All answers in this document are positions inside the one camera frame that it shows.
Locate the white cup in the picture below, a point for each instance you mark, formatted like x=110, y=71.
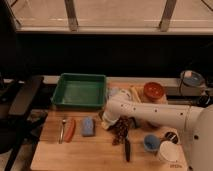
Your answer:
x=168, y=152

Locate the grey round device with cable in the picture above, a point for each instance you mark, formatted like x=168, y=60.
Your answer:
x=191, y=83

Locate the red bowl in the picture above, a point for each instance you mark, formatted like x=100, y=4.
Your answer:
x=153, y=91

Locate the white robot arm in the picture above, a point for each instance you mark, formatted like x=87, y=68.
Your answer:
x=194, y=124

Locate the blue sponge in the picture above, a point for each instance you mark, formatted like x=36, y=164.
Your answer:
x=88, y=127

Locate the blue cup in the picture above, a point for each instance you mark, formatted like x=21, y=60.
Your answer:
x=151, y=143

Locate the black round lid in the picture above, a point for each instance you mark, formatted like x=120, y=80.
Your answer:
x=171, y=136

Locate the dark grape bunch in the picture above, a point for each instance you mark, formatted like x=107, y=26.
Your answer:
x=120, y=130

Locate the black office chair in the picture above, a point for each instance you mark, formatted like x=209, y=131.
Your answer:
x=17, y=91

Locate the clear blue plastic package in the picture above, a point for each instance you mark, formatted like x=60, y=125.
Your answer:
x=111, y=92

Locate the metal spoon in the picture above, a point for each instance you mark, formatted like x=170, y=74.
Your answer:
x=64, y=120

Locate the black handled knife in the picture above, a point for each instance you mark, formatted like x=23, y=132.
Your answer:
x=127, y=149

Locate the green plastic tray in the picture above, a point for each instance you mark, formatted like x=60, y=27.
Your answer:
x=80, y=91

